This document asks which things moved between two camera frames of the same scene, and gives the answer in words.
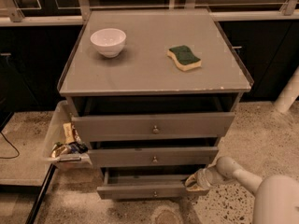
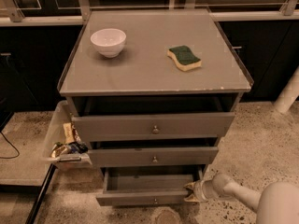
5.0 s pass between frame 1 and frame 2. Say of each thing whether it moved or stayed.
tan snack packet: stayed
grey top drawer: stayed
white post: stayed
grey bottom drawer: moved
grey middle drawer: stayed
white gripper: moved
